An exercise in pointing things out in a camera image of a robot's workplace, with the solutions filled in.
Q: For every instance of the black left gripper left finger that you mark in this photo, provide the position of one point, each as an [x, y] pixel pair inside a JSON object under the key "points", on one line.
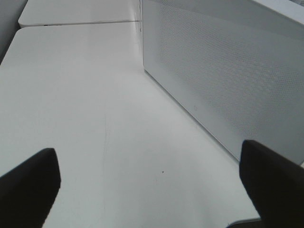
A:
{"points": [[28, 191]]}

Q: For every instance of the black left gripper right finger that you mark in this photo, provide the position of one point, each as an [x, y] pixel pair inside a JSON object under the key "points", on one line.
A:
{"points": [[274, 184]]}

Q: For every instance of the white microwave door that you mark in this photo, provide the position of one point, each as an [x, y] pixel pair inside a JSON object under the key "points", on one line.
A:
{"points": [[237, 66]]}

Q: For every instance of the white rear table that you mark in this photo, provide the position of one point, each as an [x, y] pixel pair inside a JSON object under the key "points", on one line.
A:
{"points": [[77, 12]]}

